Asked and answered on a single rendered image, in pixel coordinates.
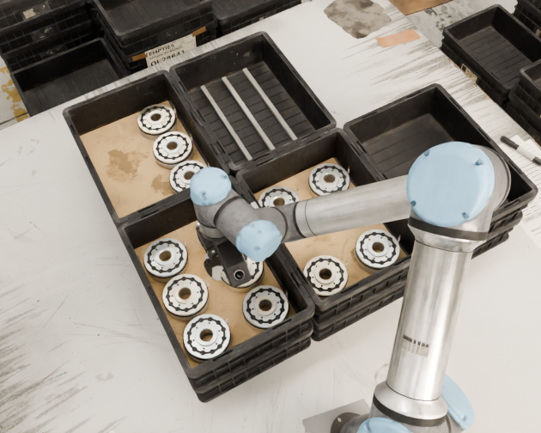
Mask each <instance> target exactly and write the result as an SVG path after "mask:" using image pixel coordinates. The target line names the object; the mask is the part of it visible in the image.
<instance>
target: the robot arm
mask: <svg viewBox="0 0 541 433"><path fill-rule="evenodd" d="M510 186H511V174H510V171H509V168H508V165H507V163H506V162H505V160H504V159H503V158H502V157H501V156H500V155H499V154H498V153H497V152H496V151H494V150H493V149H491V148H488V147H485V146H482V145H476V144H469V143H463V142H450V143H443V144H440V145H437V146H434V147H433V148H431V149H428V150H426V151H425V152H424V153H422V154H421V155H420V156H419V157H418V158H417V159H416V161H415V162H414V163H413V165H412V167H411V168H410V172H409V174H407V175H403V176H399V177H396V178H392V179H389V180H382V181H379V182H375V183H372V184H368V185H365V186H358V187H354V188H350V189H347V190H343V191H340V192H334V193H330V194H326V195H323V196H318V197H315V198H309V199H305V200H302V201H298V202H294V203H290V204H284V205H278V206H271V207H264V208H256V209H255V208H253V207H252V206H251V205H250V204H248V203H247V202H246V201H245V199H243V198H242V197H241V196H240V195H239V194H238V193H237V192H235V191H234V190H233V189H232V188H231V182H230V180H229V178H228V176H227V174H226V173H225V172H224V171H222V170H221V169H220V168H203V169H201V170H199V171H197V172H196V173H195V174H194V175H193V176H192V178H191V182H190V189H191V194H190V195H191V200H192V202H193V205H194V209H195V212H196V217H197V220H198V221H197V222H196V223H195V224H196V226H197V227H196V231H197V235H198V239H199V241H200V243H201V245H202V247H203V248H204V250H205V252H206V253H208V255H207V254H205V261H204V268H205V270H206V271H207V273H208V274H209V275H210V277H212V278H213V279H214V280H216V281H222V278H221V276H222V274H221V271H222V269H223V270H224V271H225V274H226V276H227V279H228V282H229V284H230V285H231V286H232V287H238V286H240V285H242V284H245V283H248V282H249V281H250V280H251V278H252V277H251V274H250V272H249V270H248V267H247V265H246V260H247V257H248V258H249V259H251V260H252V261H255V262H260V261H263V260H265V259H266V258H268V257H270V256H271V255H272V254H273V253H274V252H275V251H276V249H277V248H278V246H279V244H281V243H285V242H294V241H298V240H302V239H306V238H310V237H314V236H318V235H326V234H330V233H335V232H339V231H344V230H348V229H356V228H360V227H366V226H370V225H375V224H379V223H387V222H391V221H396V220H400V219H405V218H409V221H408V227H409V228H410V230H411V232H412V233H413V235H414V236H415V243H414V247H413V252H412V256H411V260H410V268H409V272H408V277H407V281H406V285H405V289H404V297H403V301H402V306H401V310H400V315H399V318H398V326H397V331H396V335H395V339H394V344H393V347H392V355H391V360H390V364H389V369H388V373H387V377H386V380H385V381H383V382H381V383H379V384H378V385H377V386H376V387H375V389H374V396H373V399H372V404H371V408H370V412H369V413H366V414H363V415H361V416H357V417H354V418H352V419H351V420H349V421H348V422H347V423H346V424H344V425H343V426H342V428H341V430H340V433H461V432H463V431H464V430H468V427H470V426H471V425H472V424H473V423H474V421H475V413H474V410H473V408H472V406H471V403H470V401H469V400H468V399H467V397H466V396H465V394H464V392H463V391H462V390H461V389H460V387H459V386H458V385H457V384H456V383H455V382H454V381H453V380H452V379H451V378H450V377H449V376H448V375H446V369H447V362H448V358H449V354H450V350H451V347H452V342H453V335H454V332H455V327H456V324H457V319H458V316H459V309H460V305H461V301H462V297H463V293H464V289H465V282H466V278H467V274H468V270H469V266H470V263H471V256H472V251H473V250H474V249H475V248H476V247H478V246H480V245H481V244H483V243H485V242H486V240H487V235H488V232H489V226H490V221H491V217H492V213H493V211H494V210H496V209H497V208H498V207H499V206H500V205H501V204H502V203H503V202H504V201H505V199H506V197H507V196H508V193H509V190H510ZM199 229H200V230H201V232H200V231H199ZM199 237H200V238H199Z"/></svg>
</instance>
